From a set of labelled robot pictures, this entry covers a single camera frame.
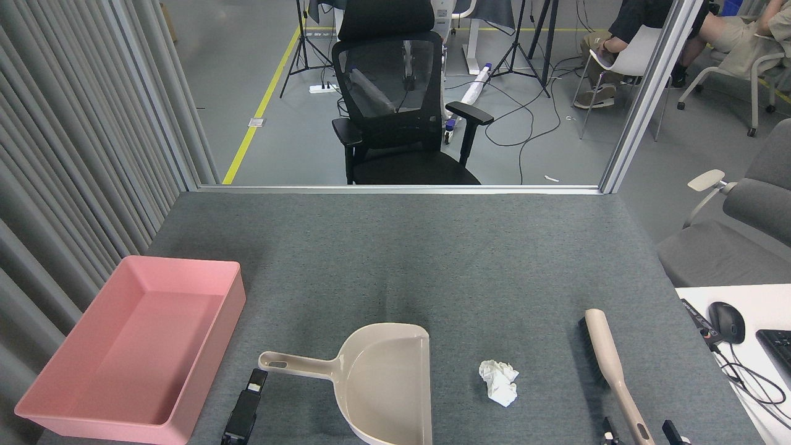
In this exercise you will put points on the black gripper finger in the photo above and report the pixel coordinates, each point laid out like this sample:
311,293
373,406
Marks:
610,436
673,436
244,414

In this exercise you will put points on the beige brush with black bristles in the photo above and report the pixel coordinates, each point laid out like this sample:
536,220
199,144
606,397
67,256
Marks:
602,340

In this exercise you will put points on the beige plastic dustpan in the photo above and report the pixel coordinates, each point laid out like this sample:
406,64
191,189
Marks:
383,383

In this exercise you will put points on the pink plastic bin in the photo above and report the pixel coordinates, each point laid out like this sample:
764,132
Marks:
123,346

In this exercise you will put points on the black computer mouse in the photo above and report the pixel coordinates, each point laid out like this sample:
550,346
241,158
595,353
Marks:
728,321

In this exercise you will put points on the black keyboard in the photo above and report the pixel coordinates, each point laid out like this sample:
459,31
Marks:
778,349

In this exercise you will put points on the white desk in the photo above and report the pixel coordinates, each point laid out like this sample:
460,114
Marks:
760,309

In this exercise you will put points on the grey office chair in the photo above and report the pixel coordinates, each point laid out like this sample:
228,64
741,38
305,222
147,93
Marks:
729,253

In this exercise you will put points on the metal floor socket plate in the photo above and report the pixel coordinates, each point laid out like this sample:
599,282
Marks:
256,122

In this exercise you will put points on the black mesh office chair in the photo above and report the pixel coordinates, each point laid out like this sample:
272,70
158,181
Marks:
408,167

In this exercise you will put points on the white power strip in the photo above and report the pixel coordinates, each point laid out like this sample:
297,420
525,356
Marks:
321,89

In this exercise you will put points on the grey curtain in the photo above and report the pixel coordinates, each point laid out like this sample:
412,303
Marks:
49,123

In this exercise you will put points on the white chair with wheels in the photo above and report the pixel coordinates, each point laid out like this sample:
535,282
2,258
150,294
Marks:
755,86

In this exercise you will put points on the white wrapped roll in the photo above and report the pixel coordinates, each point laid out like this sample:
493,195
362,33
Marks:
476,86

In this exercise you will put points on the black tripod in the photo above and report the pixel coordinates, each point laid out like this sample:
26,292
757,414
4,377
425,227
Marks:
518,43
302,37

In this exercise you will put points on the white plastic chair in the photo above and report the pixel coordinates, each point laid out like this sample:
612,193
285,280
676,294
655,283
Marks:
636,52

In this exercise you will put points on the person in khaki shorts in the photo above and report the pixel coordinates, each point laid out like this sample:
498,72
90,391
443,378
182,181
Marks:
741,37

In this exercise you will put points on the white desk leg column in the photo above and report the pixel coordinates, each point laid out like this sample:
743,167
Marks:
473,43

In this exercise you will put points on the person in black shirt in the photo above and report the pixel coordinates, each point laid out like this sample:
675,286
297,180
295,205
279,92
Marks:
636,18

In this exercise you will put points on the dark cloth cover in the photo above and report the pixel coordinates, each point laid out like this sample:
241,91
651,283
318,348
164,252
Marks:
494,15

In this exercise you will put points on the white stand on wheels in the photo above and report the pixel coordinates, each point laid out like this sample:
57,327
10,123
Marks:
440,18

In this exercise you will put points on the silver table edge rail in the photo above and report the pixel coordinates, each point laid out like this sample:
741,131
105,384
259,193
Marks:
401,188

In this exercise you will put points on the silver slanted post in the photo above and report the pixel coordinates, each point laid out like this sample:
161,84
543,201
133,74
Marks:
649,93

